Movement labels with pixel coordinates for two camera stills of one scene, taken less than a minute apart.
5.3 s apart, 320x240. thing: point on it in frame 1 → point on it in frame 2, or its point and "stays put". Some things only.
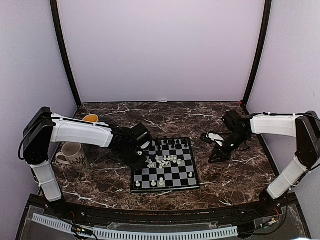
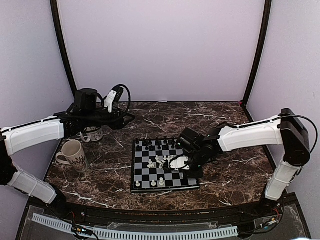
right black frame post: [268, 9] stays put
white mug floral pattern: [75, 155] stays put
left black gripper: [136, 166] → [119, 124]
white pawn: [153, 183] stays put
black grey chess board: [170, 165] stays put
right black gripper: [224, 156] → [197, 174]
